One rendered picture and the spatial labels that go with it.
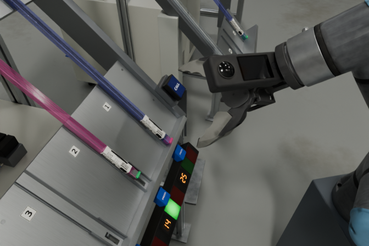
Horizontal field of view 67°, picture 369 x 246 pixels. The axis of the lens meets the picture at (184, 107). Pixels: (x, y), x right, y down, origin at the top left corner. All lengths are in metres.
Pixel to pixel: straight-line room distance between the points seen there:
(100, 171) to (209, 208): 0.90
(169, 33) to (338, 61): 0.55
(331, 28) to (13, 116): 0.83
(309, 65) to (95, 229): 0.39
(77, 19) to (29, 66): 1.78
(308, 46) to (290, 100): 1.52
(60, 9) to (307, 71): 0.47
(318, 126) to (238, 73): 1.45
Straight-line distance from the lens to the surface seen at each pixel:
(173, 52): 0.88
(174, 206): 0.61
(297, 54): 0.41
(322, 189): 0.83
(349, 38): 0.40
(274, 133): 1.67
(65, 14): 0.63
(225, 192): 1.39
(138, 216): 0.52
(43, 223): 0.46
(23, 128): 0.90
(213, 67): 0.37
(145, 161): 0.56
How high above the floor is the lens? 1.19
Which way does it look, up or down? 43 degrees down
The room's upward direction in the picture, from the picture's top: straight up
